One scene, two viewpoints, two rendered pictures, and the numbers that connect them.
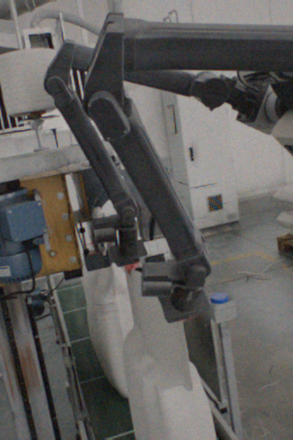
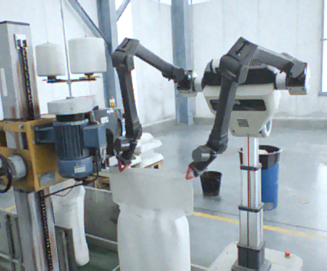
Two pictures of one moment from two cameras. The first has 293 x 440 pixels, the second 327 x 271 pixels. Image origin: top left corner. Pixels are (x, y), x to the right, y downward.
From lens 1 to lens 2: 1.09 m
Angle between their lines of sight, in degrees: 43
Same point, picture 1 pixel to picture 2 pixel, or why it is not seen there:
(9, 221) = (98, 134)
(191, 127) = not seen: hidden behind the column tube
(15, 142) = not seen: outside the picture
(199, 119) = not seen: hidden behind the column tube
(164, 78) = (163, 64)
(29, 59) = (99, 43)
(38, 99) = (101, 65)
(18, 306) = (47, 202)
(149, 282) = (203, 153)
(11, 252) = (84, 156)
